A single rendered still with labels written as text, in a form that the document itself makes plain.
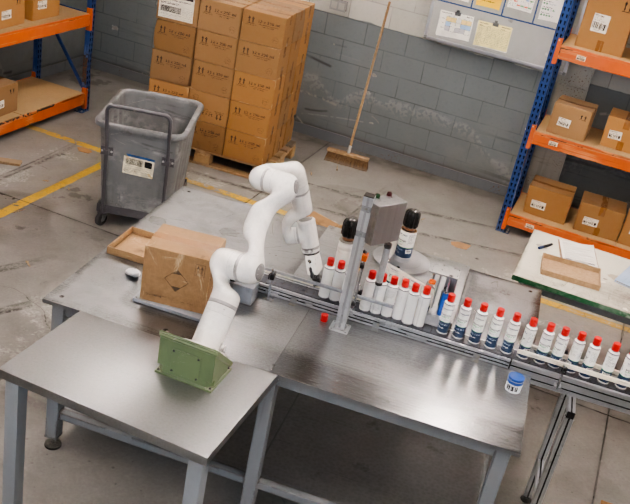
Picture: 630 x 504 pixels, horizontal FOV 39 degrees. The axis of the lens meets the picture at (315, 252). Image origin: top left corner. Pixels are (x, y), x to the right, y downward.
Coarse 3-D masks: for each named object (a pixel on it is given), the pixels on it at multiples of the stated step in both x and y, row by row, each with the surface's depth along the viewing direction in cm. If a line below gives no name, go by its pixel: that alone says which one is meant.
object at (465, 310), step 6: (468, 300) 400; (462, 306) 403; (468, 306) 402; (462, 312) 403; (468, 312) 402; (462, 318) 404; (468, 318) 404; (456, 324) 407; (462, 324) 405; (456, 330) 407; (462, 330) 406; (456, 336) 408; (462, 336) 408
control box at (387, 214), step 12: (384, 204) 380; (396, 204) 383; (372, 216) 381; (384, 216) 381; (396, 216) 386; (372, 228) 382; (384, 228) 385; (396, 228) 390; (372, 240) 384; (384, 240) 389; (396, 240) 394
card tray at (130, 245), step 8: (128, 232) 450; (136, 232) 453; (144, 232) 452; (152, 232) 450; (120, 240) 443; (128, 240) 446; (136, 240) 448; (144, 240) 449; (112, 248) 430; (120, 248) 437; (128, 248) 439; (136, 248) 440; (144, 248) 442; (120, 256) 430; (128, 256) 429; (136, 256) 427
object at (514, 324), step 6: (516, 312) 399; (516, 318) 397; (510, 324) 399; (516, 324) 398; (510, 330) 400; (516, 330) 399; (510, 336) 400; (516, 336) 401; (504, 342) 403; (510, 342) 402; (504, 348) 404; (510, 348) 403
